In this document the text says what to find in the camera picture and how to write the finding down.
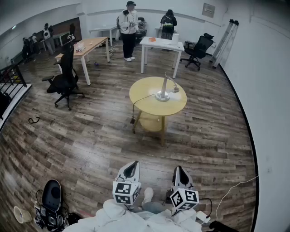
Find person's left forearm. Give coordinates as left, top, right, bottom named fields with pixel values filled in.
left=68, top=198, right=148, bottom=232

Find person's leg in jeans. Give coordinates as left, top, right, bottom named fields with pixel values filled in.
left=142, top=201, right=166, bottom=215

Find white square table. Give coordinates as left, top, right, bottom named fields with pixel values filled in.
left=139, top=36, right=185, bottom=79

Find wooden top table white legs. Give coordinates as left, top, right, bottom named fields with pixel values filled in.
left=54, top=36, right=111, bottom=86

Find silver metal stand tool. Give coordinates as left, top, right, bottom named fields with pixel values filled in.
left=154, top=72, right=180, bottom=103

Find grey wall panel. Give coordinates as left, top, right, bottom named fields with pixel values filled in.
left=202, top=2, right=216, bottom=19

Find white cable bundle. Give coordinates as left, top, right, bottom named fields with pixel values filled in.
left=104, top=45, right=119, bottom=61

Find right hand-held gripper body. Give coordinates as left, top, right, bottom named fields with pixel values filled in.
left=169, top=187, right=200, bottom=211

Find black metal railing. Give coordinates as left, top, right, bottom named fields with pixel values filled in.
left=0, top=63, right=28, bottom=121

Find black lamp power cable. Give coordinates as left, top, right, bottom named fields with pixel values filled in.
left=130, top=94, right=158, bottom=135

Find person's white shoe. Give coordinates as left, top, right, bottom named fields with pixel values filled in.
left=141, top=187, right=155, bottom=207

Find black equipment pile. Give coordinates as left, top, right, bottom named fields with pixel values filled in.
left=34, top=203, right=69, bottom=232

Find person's right forearm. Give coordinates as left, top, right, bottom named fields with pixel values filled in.
left=145, top=207, right=203, bottom=232

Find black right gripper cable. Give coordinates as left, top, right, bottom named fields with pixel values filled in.
left=198, top=198, right=213, bottom=216

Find beige waste bin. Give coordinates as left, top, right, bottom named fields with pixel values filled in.
left=13, top=206, right=33, bottom=224

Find black office chair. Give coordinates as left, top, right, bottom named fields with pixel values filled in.
left=180, top=33, right=215, bottom=72
left=41, top=23, right=86, bottom=111

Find black box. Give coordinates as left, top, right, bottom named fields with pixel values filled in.
left=208, top=220, right=239, bottom=232

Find white power adapter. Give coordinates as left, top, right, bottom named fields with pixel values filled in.
left=195, top=210, right=212, bottom=225

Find aluminium ladder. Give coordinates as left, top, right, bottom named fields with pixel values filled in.
left=209, top=19, right=240, bottom=69

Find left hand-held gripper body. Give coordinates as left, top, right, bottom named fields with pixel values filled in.
left=112, top=180, right=141, bottom=206

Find round yellow wooden table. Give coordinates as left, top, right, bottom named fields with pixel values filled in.
left=129, top=76, right=188, bottom=147

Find long white table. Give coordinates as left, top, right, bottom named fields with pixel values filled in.
left=88, top=24, right=119, bottom=47

